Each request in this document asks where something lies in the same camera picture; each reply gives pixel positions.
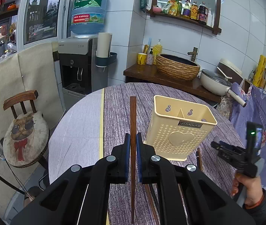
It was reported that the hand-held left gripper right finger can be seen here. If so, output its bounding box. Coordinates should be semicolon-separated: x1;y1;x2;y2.
136;132;256;225

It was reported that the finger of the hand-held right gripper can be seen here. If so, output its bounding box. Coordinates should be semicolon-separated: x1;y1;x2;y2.
217;151;243;164
211;136;244;153

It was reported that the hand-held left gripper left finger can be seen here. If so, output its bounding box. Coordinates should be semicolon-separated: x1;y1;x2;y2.
11;133;131;225

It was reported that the brown wooden chopstick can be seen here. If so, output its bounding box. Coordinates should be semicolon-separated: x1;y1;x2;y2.
144;184;160;225
130;96;137;224

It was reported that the beige perforated utensil holder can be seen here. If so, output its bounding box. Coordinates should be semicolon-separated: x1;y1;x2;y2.
143;95;218;162

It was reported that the person's right forearm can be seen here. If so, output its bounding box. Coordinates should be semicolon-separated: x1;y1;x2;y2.
244;189;266;225

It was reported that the person's right hand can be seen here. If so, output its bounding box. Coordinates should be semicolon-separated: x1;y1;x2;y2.
231;172;265;208

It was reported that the beige floral cloth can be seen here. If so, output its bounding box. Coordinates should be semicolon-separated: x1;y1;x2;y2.
217;95;235;120

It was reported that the purple striped tablecloth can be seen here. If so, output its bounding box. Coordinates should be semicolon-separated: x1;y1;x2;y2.
100;82;248;225

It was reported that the purple floral cloth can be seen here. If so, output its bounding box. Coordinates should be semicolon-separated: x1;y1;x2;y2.
229;82;266;204

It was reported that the cream frying pan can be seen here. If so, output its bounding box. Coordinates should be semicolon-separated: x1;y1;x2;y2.
200;69;247;107

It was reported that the glass pan lid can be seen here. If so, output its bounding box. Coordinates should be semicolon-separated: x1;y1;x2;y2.
201;69;232;87

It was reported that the cream rice cooker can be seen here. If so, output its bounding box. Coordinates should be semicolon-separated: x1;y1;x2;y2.
217;58;243;83

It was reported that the yellow box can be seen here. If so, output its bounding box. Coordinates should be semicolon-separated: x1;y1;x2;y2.
252;54;266;88

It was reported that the wooden counter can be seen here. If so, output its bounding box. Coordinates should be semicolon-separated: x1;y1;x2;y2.
124;64;229;104

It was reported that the woven basket sink basin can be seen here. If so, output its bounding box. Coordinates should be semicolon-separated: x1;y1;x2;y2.
156;53;201;81

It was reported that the dark teal cup holder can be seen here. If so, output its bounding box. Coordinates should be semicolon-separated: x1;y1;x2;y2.
95;52;118;68

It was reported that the yellow mug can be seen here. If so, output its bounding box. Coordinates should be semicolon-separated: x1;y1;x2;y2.
137;53;147;65

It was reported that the brass faucet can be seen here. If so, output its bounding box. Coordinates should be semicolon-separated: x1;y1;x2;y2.
187;47;198;62

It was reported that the cat print seat cushion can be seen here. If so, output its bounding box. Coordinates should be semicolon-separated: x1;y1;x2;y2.
3;111;49;167

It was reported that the yellow dish soap bottle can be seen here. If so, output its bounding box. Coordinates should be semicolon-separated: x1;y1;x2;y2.
152;39;163;62

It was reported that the grey water dispenser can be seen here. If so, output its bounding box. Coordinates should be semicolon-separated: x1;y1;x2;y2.
57;36;111;99

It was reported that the wooden chair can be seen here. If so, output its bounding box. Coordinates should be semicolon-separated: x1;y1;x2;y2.
3;90;50;169

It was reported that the row of condiment bottles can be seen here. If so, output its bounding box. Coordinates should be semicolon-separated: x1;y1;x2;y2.
161;0;215;27

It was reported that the beige foam board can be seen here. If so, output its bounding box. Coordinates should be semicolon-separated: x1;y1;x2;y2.
0;41;66;216

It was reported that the blue water bottle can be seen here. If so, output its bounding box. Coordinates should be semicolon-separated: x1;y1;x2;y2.
70;0;110;37

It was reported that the dark wooden wall shelf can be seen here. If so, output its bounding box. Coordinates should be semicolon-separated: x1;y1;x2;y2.
146;0;225;35

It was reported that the white window frame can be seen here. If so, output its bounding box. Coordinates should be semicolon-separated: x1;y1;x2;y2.
23;0;77;46

